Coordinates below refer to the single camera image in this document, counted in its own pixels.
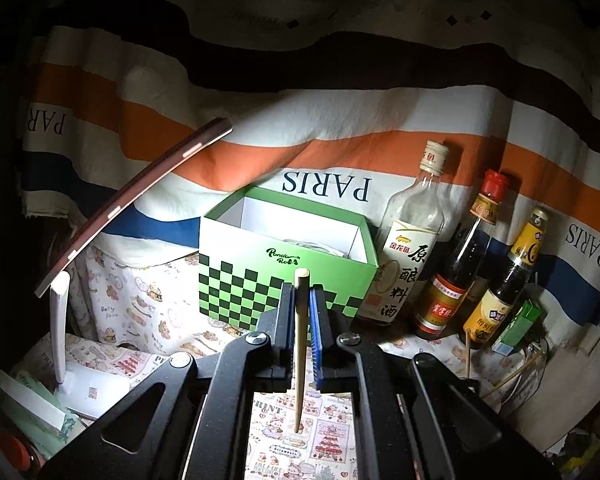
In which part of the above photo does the striped paris cloth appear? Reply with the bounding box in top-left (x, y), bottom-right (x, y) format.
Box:
top-left (20, 26), bottom-right (600, 325)

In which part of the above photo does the wooden chopstick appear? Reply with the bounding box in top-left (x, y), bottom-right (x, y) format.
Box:
top-left (294, 268), bottom-right (310, 434)

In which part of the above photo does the printed christmas table cloth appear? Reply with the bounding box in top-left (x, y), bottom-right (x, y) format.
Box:
top-left (40, 337), bottom-right (555, 479)

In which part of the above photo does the green checkered box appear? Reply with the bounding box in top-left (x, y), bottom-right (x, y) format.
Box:
top-left (198, 186), bottom-right (378, 330)

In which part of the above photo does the tissue pack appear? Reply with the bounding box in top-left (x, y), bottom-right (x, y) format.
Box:
top-left (0, 370), bottom-right (86, 460)

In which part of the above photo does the oyster sauce bottle yellow label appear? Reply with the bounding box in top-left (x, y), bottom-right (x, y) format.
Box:
top-left (463, 207), bottom-right (550, 349)

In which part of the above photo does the green drink carton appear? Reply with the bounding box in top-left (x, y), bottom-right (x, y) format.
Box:
top-left (491, 298), bottom-right (543, 356)

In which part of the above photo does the bear pattern pillow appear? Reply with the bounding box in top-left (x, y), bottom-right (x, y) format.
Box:
top-left (69, 248), bottom-right (245, 356)

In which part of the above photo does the white desk lamp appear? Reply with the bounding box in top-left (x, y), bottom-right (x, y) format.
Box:
top-left (35, 118), bottom-right (233, 420)

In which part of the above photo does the wooden chopsticks bundle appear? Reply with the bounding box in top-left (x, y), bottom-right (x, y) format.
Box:
top-left (460, 336), bottom-right (548, 402)

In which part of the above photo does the dark vinegar bottle red cap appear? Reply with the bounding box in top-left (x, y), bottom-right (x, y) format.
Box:
top-left (413, 169), bottom-right (508, 340)

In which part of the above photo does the clear cooking wine bottle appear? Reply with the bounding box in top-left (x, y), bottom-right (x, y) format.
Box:
top-left (358, 141), bottom-right (449, 325)

